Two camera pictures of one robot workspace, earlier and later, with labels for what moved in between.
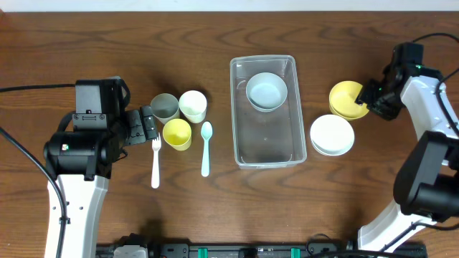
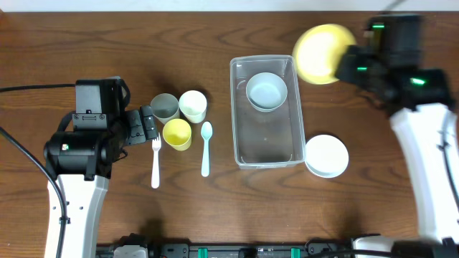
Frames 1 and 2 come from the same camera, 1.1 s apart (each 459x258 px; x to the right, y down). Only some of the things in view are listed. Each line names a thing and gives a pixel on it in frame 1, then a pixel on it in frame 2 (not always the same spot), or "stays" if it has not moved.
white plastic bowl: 331,135 to 326,156
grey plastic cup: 164,107 stays
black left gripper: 143,132 stays
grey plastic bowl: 266,92 stays
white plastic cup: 193,104 stays
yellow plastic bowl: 342,97 to 318,51
